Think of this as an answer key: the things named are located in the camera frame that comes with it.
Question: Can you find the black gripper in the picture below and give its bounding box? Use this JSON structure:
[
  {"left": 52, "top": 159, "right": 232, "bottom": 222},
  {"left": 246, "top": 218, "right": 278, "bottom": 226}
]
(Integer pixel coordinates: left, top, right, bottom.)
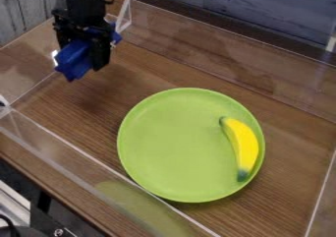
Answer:
[{"left": 51, "top": 9, "right": 115, "bottom": 71}]

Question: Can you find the blue star-shaped block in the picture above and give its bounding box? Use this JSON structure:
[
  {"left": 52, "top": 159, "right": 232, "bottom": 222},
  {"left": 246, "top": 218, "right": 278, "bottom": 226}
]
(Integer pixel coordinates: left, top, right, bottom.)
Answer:
[{"left": 55, "top": 25, "right": 123, "bottom": 82}]

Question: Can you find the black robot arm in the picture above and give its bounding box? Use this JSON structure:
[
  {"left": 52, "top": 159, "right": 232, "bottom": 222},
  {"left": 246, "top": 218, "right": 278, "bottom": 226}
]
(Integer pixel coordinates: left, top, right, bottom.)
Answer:
[{"left": 51, "top": 0, "right": 116, "bottom": 82}]

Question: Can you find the green round plate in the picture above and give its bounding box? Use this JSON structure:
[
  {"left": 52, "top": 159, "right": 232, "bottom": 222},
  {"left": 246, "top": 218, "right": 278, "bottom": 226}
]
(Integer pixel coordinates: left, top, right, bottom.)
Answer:
[{"left": 118, "top": 88, "right": 266, "bottom": 204}]

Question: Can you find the yellow toy banana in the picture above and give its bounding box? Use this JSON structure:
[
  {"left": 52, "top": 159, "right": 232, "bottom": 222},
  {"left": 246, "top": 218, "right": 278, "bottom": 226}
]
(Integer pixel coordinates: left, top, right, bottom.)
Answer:
[{"left": 219, "top": 117, "right": 260, "bottom": 182}]

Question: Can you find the clear acrylic enclosure wall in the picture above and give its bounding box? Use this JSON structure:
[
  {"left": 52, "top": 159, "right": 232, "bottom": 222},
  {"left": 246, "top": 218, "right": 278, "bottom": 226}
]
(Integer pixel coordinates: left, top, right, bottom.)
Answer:
[{"left": 0, "top": 0, "right": 336, "bottom": 237}]

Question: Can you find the clear acrylic corner bracket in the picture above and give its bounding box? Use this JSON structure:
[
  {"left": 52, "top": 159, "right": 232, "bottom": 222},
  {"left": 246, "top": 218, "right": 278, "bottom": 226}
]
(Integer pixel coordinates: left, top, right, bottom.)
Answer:
[{"left": 106, "top": 0, "right": 132, "bottom": 33}]

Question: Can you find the black cable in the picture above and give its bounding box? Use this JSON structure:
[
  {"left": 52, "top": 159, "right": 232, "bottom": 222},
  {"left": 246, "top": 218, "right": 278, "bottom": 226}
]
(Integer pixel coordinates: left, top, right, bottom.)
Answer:
[{"left": 0, "top": 213, "right": 19, "bottom": 237}]

